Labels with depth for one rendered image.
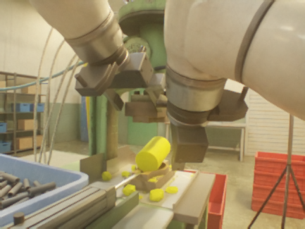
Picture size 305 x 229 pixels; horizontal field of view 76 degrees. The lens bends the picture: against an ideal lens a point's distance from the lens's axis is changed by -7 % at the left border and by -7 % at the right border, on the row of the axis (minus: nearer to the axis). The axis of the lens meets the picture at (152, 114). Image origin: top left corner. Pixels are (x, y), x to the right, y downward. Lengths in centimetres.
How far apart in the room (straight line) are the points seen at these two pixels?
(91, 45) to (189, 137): 21
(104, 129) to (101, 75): 32
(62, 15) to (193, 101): 21
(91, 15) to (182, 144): 23
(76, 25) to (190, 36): 17
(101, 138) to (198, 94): 43
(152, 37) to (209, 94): 33
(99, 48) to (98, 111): 36
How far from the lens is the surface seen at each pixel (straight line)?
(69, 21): 32
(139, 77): 39
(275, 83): 21
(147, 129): 651
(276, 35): 20
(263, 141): 599
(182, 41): 25
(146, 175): 54
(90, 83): 35
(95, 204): 38
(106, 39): 35
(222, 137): 602
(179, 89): 28
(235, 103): 35
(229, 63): 22
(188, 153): 34
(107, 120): 64
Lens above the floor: 121
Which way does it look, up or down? 2 degrees down
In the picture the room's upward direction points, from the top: 1 degrees clockwise
